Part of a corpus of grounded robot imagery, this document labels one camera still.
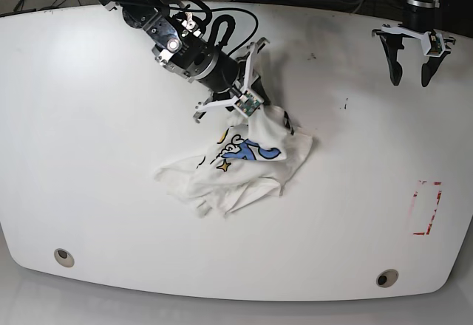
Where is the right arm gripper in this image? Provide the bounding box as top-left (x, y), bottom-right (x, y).
top-left (193, 37), bottom-right (272, 123)

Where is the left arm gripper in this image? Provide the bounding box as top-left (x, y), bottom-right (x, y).
top-left (372, 24), bottom-right (456, 87)

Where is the white printed t-shirt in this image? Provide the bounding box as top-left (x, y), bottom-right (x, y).
top-left (154, 106), bottom-right (313, 217)

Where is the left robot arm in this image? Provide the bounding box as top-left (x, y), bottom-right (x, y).
top-left (372, 0), bottom-right (456, 87)

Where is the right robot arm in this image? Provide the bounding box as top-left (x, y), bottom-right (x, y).
top-left (98, 0), bottom-right (270, 122)

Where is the red tape rectangle marking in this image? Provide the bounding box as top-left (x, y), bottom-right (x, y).
top-left (409, 180), bottom-right (443, 236)

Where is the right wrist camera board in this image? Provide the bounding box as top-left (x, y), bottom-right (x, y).
top-left (234, 94), bottom-right (262, 118)

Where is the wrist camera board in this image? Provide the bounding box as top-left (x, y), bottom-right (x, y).
top-left (425, 32), bottom-right (445, 58)
top-left (234, 94), bottom-right (262, 118)

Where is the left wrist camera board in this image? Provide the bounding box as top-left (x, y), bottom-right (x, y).
top-left (425, 32), bottom-right (445, 58)

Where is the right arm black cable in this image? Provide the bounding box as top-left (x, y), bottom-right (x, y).
top-left (154, 0), bottom-right (262, 60)

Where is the right table cable grommet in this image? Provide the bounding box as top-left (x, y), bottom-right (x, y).
top-left (376, 269), bottom-right (399, 288)

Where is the table cable grommet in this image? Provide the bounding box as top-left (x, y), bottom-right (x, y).
top-left (54, 248), bottom-right (75, 268)
top-left (376, 269), bottom-right (399, 288)

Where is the left table cable grommet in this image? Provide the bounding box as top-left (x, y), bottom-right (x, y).
top-left (54, 248), bottom-right (75, 268)

